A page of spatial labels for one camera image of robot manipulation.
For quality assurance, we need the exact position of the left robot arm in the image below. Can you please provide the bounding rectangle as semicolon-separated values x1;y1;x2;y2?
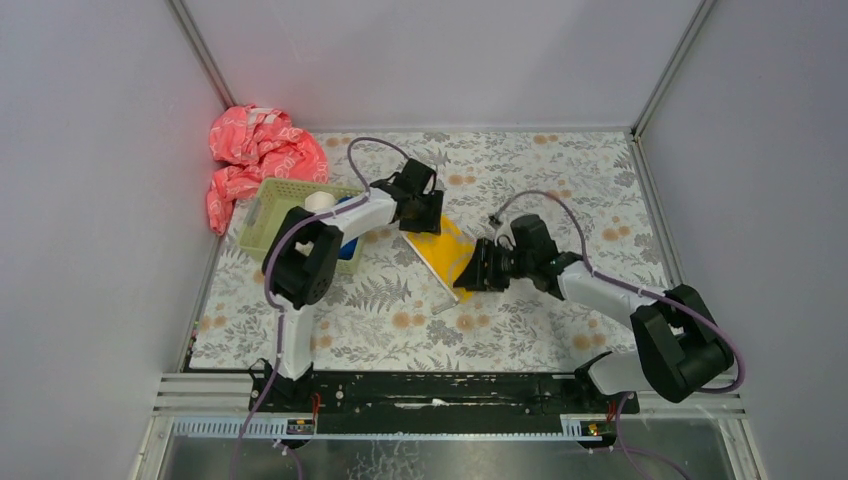
262;158;444;381

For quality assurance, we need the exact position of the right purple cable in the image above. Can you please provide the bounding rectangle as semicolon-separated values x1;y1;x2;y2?
488;190;747;480

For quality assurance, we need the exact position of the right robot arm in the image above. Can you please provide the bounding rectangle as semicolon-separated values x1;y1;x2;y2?
453;215;736;403

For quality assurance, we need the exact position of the yellow towel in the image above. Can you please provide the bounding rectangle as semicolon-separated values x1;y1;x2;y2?
401;215;475;315

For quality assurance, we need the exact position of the cream towel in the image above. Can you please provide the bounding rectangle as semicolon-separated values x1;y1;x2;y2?
303;191;337;215

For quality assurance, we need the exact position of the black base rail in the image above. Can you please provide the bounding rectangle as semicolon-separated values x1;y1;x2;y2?
248;369;639;437

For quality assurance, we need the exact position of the floral table mat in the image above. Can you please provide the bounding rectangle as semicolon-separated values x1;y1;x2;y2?
188;132;669;372

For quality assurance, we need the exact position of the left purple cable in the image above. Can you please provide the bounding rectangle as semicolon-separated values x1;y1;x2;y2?
228;137;415;480

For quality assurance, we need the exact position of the blue towel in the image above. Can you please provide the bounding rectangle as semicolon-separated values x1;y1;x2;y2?
337;196;358;261

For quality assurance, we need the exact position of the green plastic basket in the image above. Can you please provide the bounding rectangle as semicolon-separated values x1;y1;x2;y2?
237;178;363;263

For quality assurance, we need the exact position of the pink patterned cloth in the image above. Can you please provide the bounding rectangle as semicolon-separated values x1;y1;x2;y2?
205;104;329;236

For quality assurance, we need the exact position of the purple cable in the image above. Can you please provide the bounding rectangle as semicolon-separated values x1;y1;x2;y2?
488;190;747;480
228;137;415;480

